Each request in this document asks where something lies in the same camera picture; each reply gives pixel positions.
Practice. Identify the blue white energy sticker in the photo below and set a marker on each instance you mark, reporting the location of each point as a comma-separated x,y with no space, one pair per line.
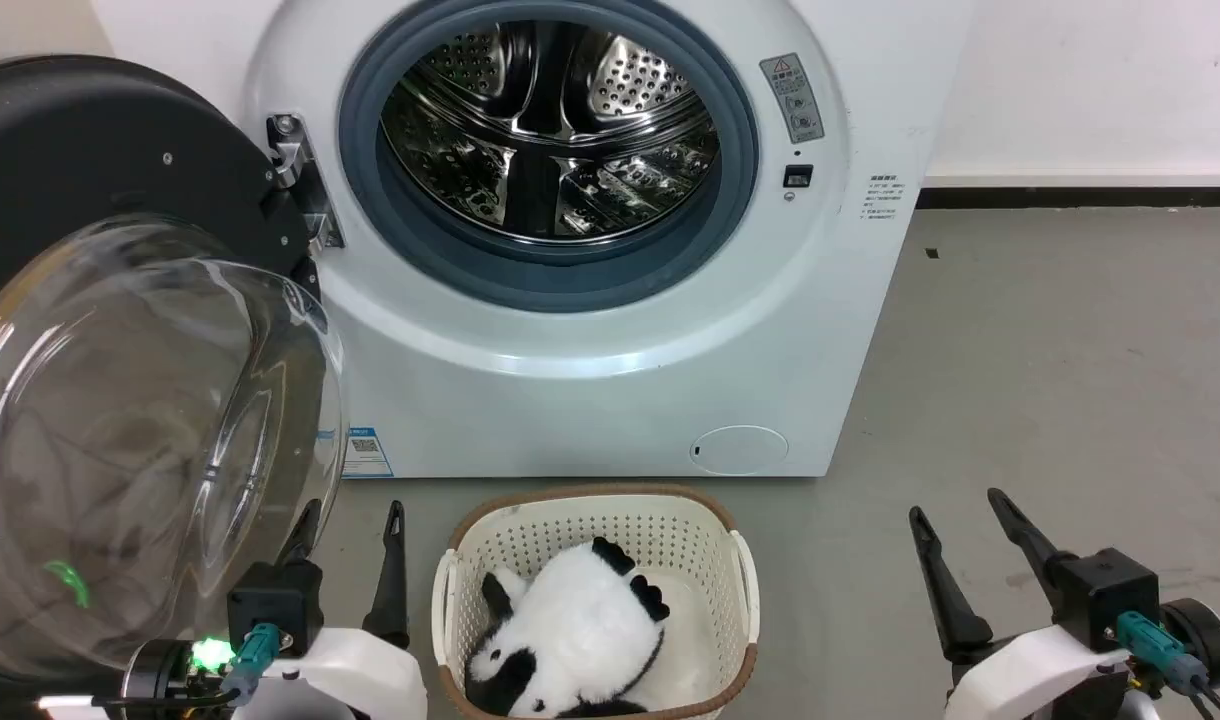
366,453

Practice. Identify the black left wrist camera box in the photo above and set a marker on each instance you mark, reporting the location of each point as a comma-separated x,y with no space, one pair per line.
275,600

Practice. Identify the metal door hinge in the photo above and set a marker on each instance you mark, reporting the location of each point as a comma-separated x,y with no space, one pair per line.
292,160

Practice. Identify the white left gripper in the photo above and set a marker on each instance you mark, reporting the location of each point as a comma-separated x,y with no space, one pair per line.
360,675

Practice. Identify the grey warning label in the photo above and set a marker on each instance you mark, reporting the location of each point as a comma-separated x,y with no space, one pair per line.
793,98

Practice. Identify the round drain filter cover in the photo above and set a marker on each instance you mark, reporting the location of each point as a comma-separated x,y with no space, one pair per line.
740,450

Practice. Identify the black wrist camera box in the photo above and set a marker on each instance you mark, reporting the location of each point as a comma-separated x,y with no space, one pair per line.
1105,595
275,600

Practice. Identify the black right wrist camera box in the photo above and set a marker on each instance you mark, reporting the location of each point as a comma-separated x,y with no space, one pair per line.
1105,595

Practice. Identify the black door latch slot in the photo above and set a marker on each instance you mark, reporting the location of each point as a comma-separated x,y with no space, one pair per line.
798,176

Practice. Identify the white front-load washing machine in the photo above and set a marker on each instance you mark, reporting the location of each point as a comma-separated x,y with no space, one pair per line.
570,400

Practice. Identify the black white panda plush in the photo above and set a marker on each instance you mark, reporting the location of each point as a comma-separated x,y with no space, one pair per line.
570,620

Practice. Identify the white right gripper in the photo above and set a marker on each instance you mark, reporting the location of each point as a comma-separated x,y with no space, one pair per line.
1035,675

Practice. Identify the black washer door glass bowl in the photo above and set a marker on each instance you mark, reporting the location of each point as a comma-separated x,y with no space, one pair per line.
90,150

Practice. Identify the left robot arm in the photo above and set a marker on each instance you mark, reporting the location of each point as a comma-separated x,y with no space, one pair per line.
155,672

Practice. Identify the stainless steel washer drum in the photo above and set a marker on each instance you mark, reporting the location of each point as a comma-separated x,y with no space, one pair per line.
550,130

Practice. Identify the cream plastic laundry basket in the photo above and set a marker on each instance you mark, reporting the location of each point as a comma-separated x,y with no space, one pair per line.
705,560

